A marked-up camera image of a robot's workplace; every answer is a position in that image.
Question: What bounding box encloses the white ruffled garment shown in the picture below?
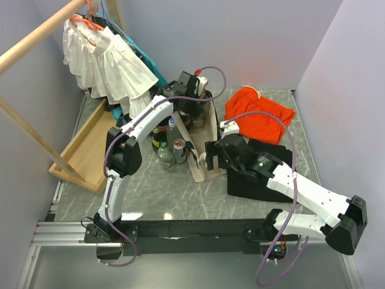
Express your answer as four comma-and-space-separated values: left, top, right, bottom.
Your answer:
63, 20, 158, 119

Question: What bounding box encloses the teal garment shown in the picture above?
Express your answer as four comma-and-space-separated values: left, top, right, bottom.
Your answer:
111, 36, 167, 126

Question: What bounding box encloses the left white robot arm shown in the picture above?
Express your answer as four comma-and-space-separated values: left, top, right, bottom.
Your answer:
93, 68, 208, 242

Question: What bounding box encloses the wooden tray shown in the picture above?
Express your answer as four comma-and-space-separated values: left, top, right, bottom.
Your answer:
49, 100, 116, 194

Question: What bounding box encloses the orange cloth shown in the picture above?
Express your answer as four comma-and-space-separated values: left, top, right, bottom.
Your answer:
224, 86, 295, 145

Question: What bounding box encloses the dark soda can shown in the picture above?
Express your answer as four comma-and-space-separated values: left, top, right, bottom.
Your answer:
178, 110, 191, 131

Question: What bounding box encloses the black cloth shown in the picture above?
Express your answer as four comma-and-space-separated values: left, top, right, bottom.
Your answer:
227, 139, 292, 203

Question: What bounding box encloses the cream canvas tote bag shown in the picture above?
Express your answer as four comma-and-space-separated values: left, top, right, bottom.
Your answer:
171, 101, 226, 182

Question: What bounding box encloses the green glass bottle gold cap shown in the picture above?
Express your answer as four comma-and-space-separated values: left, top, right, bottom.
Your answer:
152, 126, 167, 153

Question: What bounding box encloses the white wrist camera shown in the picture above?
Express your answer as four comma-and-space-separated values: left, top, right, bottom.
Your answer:
220, 121, 239, 138
194, 69, 208, 98

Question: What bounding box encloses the pocari sweat plastic bottle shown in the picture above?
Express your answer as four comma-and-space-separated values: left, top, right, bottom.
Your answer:
166, 118, 183, 149

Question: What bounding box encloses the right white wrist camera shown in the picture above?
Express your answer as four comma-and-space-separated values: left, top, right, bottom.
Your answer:
220, 121, 239, 138

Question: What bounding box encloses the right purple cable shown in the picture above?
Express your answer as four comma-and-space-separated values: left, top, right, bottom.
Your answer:
223, 111, 309, 287

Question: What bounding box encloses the dark floral garment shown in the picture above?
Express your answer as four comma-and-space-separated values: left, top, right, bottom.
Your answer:
91, 16, 167, 119

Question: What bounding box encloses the orange clothes hanger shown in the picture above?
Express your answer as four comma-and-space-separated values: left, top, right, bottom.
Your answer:
69, 0, 105, 31

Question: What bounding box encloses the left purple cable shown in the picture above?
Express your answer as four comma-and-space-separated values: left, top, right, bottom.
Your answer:
102, 66, 227, 268

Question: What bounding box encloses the red bull can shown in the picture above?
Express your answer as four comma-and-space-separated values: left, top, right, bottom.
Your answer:
173, 138, 186, 164

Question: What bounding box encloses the clear glass bottle green cap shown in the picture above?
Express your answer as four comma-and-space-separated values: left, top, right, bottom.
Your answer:
157, 142, 175, 170

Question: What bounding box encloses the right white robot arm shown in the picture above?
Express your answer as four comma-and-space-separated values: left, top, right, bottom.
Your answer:
205, 134, 368, 255

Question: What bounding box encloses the purple cable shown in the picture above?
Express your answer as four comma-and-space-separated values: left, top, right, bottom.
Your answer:
223, 111, 309, 287
102, 66, 227, 268

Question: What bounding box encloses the wooden clothes rail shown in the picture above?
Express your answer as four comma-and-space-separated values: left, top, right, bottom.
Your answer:
0, 0, 125, 181

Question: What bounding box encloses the far clear glass bottle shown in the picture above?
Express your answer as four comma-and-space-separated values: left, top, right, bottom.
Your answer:
192, 114, 205, 128

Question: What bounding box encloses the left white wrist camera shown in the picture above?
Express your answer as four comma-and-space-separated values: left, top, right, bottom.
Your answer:
194, 69, 208, 98

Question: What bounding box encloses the coca-cola glass bottle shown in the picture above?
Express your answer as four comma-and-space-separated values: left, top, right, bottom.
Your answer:
158, 118, 169, 132

